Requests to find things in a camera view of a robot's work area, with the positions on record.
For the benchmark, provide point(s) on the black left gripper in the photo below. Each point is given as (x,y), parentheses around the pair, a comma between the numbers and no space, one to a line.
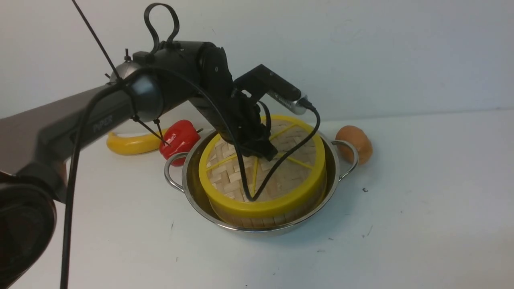
(246,128)

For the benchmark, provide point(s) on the yellow woven steamer lid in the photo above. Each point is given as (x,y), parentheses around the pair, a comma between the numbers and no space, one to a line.
(281,184)

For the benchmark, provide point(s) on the yellow bamboo steamer basket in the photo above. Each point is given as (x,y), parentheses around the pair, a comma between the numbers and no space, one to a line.
(261,218)

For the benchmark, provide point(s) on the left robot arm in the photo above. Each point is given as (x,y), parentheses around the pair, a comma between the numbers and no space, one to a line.
(35,144)

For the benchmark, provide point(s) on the stainless steel pot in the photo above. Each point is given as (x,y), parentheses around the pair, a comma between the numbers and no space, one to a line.
(197,196)

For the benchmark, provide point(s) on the red toy bell pepper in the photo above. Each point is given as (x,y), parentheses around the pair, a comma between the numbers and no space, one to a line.
(179,138)

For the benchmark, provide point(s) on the brown toy potato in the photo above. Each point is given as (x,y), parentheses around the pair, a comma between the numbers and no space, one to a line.
(359,140)

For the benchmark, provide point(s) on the yellow toy banana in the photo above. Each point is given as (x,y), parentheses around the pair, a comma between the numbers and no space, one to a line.
(134,145)

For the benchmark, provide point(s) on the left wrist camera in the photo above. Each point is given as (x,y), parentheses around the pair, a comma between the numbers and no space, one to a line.
(261,81)

